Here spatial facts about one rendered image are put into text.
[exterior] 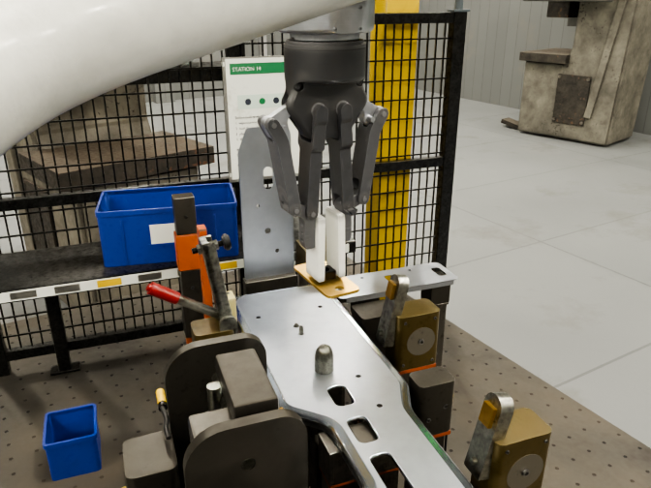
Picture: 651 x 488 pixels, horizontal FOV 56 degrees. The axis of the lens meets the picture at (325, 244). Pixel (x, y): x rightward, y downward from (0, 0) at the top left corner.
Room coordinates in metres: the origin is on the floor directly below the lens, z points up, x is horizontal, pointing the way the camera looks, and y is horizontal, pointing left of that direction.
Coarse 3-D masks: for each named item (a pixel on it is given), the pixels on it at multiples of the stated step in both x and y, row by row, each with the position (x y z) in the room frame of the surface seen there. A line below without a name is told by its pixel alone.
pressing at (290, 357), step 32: (288, 288) 1.20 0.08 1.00; (256, 320) 1.04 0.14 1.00; (288, 320) 1.04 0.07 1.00; (320, 320) 1.04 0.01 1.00; (352, 320) 1.05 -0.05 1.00; (288, 352) 0.93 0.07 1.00; (352, 352) 0.93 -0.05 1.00; (288, 384) 0.83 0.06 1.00; (320, 384) 0.83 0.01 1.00; (352, 384) 0.83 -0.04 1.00; (384, 384) 0.83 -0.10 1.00; (320, 416) 0.75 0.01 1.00; (352, 416) 0.75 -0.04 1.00; (384, 416) 0.75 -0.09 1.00; (416, 416) 0.76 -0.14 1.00; (352, 448) 0.68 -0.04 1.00; (384, 448) 0.68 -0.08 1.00; (416, 448) 0.68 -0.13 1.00; (416, 480) 0.62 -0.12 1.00; (448, 480) 0.62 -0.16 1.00
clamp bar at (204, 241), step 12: (204, 240) 0.93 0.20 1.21; (216, 240) 0.94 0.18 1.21; (228, 240) 0.94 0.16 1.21; (192, 252) 0.93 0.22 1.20; (204, 252) 0.92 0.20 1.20; (216, 252) 0.93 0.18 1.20; (204, 264) 0.95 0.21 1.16; (216, 264) 0.93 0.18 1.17; (216, 276) 0.93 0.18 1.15; (216, 288) 0.93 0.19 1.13; (216, 300) 0.93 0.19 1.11; (228, 300) 0.93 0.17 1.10; (228, 312) 0.93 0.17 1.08
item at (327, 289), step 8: (304, 264) 0.61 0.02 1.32; (304, 272) 0.59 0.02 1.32; (328, 272) 0.57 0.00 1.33; (312, 280) 0.57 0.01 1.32; (328, 280) 0.57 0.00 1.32; (336, 280) 0.57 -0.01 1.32; (344, 280) 0.57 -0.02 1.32; (320, 288) 0.55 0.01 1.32; (328, 288) 0.55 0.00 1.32; (336, 288) 0.56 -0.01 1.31; (344, 288) 0.55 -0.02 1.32; (352, 288) 0.55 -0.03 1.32; (328, 296) 0.54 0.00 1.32; (336, 296) 0.54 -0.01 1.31
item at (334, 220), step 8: (328, 208) 0.59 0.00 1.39; (328, 216) 0.59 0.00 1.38; (336, 216) 0.57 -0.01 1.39; (344, 216) 0.57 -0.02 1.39; (328, 224) 0.59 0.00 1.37; (336, 224) 0.58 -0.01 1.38; (344, 224) 0.57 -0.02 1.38; (328, 232) 0.59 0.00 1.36; (336, 232) 0.58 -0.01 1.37; (344, 232) 0.57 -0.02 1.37; (328, 240) 0.59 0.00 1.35; (336, 240) 0.58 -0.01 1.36; (344, 240) 0.57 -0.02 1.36; (328, 248) 0.59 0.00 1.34; (336, 248) 0.58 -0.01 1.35; (344, 248) 0.57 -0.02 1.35; (328, 256) 0.59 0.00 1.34; (336, 256) 0.58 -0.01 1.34; (344, 256) 0.57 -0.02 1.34; (328, 264) 0.59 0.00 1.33; (336, 264) 0.58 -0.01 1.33; (344, 264) 0.57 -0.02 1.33; (336, 272) 0.58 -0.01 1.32; (344, 272) 0.57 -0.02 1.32
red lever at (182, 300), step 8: (152, 288) 0.90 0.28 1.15; (160, 288) 0.91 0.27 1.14; (168, 288) 0.92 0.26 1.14; (160, 296) 0.90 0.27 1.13; (168, 296) 0.91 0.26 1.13; (176, 296) 0.91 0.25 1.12; (184, 296) 0.93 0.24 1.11; (184, 304) 0.92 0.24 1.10; (192, 304) 0.92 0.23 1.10; (200, 304) 0.93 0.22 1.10; (200, 312) 0.93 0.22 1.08; (208, 312) 0.93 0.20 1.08; (216, 312) 0.94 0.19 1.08
